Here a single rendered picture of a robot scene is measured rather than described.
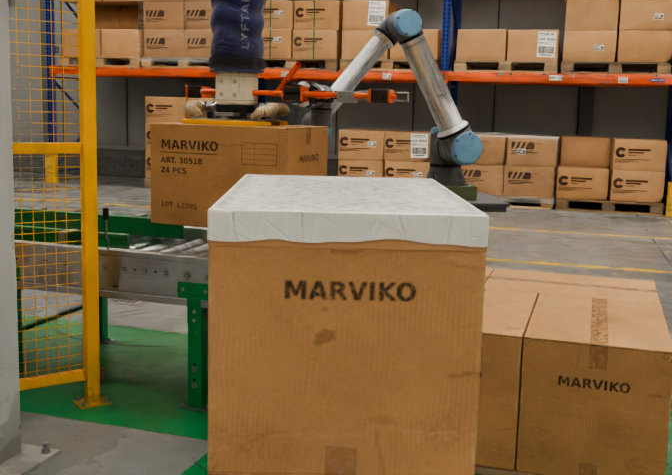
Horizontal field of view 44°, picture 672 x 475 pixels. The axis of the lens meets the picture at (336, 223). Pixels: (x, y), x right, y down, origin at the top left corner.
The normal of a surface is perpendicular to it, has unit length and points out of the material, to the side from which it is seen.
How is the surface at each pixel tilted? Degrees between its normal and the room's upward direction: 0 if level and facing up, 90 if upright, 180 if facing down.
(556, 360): 90
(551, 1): 90
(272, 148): 90
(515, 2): 90
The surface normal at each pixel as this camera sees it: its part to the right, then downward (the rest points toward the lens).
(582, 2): -0.26, 0.09
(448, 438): 0.02, 0.14
